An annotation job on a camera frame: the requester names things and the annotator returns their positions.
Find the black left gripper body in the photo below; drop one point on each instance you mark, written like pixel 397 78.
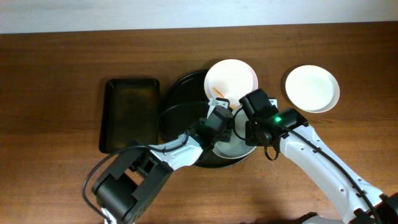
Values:
pixel 224 137

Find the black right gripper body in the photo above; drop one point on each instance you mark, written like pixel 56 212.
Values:
pixel 252 137

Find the grey plate with sauce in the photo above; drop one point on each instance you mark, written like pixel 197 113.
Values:
pixel 236 148

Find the pinkish white plate with sauce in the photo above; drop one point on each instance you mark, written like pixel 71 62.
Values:
pixel 230 79

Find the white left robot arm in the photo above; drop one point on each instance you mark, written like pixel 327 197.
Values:
pixel 127 187

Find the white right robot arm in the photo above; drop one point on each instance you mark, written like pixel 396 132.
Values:
pixel 290 134

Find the black round tray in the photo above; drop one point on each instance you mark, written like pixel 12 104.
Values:
pixel 184 104

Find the black rectangular tray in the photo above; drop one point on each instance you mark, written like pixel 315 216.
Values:
pixel 130 113

